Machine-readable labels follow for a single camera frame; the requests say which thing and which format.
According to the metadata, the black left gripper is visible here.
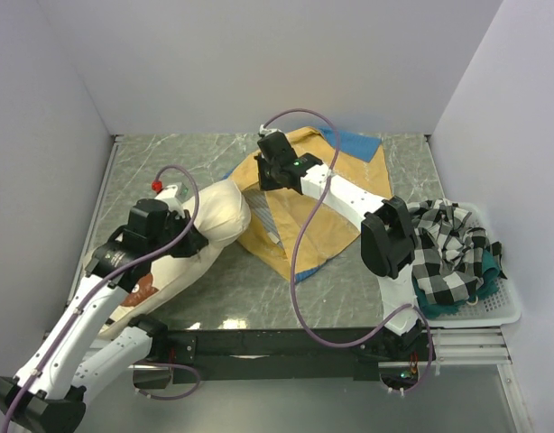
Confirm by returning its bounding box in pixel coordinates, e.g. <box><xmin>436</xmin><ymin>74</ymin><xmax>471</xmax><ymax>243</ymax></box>
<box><xmin>148</xmin><ymin>208</ymin><xmax>208</xmax><ymax>260</ymax></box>

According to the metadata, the yellow and blue pillowcase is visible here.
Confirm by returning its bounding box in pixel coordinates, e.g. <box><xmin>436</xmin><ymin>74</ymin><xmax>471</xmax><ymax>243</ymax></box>
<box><xmin>226</xmin><ymin>127</ymin><xmax>392</xmax><ymax>281</ymax></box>

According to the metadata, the cream pillow with bear print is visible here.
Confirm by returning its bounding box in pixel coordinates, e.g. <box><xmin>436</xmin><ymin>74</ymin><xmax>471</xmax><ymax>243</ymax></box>
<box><xmin>98</xmin><ymin>180</ymin><xmax>251</xmax><ymax>340</ymax></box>

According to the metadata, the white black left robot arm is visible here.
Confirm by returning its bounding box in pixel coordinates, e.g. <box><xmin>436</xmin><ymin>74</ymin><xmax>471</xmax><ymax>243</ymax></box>
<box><xmin>0</xmin><ymin>198</ymin><xmax>208</xmax><ymax>432</ymax></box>

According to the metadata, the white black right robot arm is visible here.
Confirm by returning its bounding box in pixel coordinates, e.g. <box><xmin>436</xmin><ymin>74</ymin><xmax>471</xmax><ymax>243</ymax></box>
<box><xmin>255</xmin><ymin>129</ymin><xmax>429</xmax><ymax>360</ymax></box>

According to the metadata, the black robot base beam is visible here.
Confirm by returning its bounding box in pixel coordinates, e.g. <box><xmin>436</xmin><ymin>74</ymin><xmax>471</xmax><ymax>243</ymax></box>
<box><xmin>127</xmin><ymin>327</ymin><xmax>436</xmax><ymax>392</ymax></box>

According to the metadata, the black white checkered cloth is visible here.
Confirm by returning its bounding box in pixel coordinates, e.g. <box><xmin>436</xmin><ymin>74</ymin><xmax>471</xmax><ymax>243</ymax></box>
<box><xmin>407</xmin><ymin>198</ymin><xmax>503</xmax><ymax>308</ymax></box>

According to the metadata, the teal green cloth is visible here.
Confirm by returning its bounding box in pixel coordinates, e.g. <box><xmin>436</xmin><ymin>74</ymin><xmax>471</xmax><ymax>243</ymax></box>
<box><xmin>412</xmin><ymin>250</ymin><xmax>504</xmax><ymax>319</ymax></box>

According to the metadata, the white plastic basket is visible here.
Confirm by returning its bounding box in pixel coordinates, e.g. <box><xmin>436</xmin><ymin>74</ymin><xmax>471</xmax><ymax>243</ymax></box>
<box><xmin>428</xmin><ymin>203</ymin><xmax>521</xmax><ymax>329</ymax></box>

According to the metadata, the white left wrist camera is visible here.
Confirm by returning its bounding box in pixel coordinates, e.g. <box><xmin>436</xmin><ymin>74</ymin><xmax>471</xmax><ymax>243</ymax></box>
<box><xmin>155</xmin><ymin>182</ymin><xmax>189</xmax><ymax>209</ymax></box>

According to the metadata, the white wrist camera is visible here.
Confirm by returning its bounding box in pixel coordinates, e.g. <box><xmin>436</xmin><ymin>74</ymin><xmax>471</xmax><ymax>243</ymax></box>
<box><xmin>258</xmin><ymin>124</ymin><xmax>280</xmax><ymax>138</ymax></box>
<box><xmin>155</xmin><ymin>182</ymin><xmax>189</xmax><ymax>209</ymax></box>

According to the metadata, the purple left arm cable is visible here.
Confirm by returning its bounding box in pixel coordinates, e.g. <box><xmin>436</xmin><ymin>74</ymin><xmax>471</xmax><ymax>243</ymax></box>
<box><xmin>1</xmin><ymin>165</ymin><xmax>201</xmax><ymax>433</ymax></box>

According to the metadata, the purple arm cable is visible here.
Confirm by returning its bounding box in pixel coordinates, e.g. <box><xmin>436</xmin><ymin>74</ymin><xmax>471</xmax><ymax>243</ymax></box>
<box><xmin>1</xmin><ymin>165</ymin><xmax>201</xmax><ymax>433</ymax></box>
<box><xmin>261</xmin><ymin>107</ymin><xmax>436</xmax><ymax>393</ymax></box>

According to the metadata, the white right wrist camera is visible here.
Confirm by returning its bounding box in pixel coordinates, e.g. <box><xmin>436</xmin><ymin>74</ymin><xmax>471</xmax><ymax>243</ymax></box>
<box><xmin>258</xmin><ymin>124</ymin><xmax>280</xmax><ymax>138</ymax></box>

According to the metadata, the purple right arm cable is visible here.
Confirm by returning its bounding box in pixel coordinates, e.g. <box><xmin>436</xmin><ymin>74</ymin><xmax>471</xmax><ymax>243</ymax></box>
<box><xmin>261</xmin><ymin>107</ymin><xmax>436</xmax><ymax>393</ymax></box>

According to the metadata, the aluminium frame rail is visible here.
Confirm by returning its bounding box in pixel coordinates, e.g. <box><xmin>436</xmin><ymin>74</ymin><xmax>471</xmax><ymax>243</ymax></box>
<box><xmin>150</xmin><ymin>328</ymin><xmax>512</xmax><ymax>365</ymax></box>

